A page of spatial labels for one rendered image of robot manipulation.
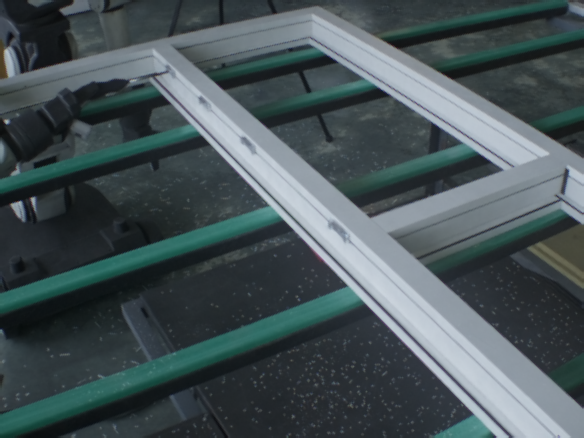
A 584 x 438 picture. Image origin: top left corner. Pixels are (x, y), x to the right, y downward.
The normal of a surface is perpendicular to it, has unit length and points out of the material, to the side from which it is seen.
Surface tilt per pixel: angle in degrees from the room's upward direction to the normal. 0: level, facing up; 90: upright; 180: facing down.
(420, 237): 90
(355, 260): 90
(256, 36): 90
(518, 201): 90
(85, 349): 0
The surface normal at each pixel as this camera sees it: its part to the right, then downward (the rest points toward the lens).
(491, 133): -0.87, 0.29
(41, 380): -0.01, -0.83
